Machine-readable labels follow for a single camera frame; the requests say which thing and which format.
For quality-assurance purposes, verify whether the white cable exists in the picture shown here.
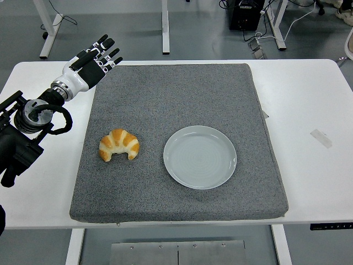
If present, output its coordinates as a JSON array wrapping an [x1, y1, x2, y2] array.
[[255, 0, 315, 42]]

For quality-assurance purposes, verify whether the white table leg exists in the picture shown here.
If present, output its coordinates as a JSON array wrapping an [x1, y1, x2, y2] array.
[[65, 228, 85, 265], [270, 224, 293, 265]]

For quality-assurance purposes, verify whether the black equipment box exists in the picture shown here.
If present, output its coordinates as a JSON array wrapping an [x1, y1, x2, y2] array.
[[228, 0, 266, 31]]

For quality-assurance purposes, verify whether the white chair edge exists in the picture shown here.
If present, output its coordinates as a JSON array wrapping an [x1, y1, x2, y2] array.
[[344, 27, 353, 60]]

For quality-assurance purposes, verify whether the black table control panel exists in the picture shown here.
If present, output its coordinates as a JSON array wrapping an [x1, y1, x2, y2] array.
[[309, 222, 353, 231]]

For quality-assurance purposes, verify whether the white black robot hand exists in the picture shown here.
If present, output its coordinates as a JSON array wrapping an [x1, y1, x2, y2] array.
[[58, 34, 124, 96]]

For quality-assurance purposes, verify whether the grey metal plate with screws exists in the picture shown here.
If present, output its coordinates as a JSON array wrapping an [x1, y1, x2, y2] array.
[[110, 240, 247, 265]]

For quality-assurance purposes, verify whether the white background desk leg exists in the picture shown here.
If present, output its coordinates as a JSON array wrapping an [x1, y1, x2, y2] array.
[[161, 0, 170, 55], [39, 0, 65, 60], [268, 0, 289, 51]]

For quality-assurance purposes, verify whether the clear tape strip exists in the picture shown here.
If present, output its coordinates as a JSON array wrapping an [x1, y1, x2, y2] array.
[[309, 129, 333, 149]]

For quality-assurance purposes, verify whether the golden croissant bread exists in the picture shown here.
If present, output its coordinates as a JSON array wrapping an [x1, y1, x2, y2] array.
[[99, 128, 141, 162]]

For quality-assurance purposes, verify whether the grey speckled square mat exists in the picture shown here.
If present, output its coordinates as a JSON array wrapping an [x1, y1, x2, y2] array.
[[68, 63, 290, 224]]

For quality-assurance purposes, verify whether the person's foot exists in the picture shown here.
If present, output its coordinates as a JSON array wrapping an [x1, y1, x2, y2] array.
[[335, 7, 353, 27]]

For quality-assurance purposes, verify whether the pale grey round plate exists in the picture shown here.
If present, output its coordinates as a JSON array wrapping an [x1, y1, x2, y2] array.
[[163, 125, 238, 190]]

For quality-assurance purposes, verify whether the thin black floor cable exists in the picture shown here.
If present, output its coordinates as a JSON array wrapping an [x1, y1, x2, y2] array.
[[40, 13, 77, 31]]

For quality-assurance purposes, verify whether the grey foot pedal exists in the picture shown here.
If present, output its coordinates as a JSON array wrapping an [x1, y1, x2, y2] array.
[[247, 39, 267, 60]]

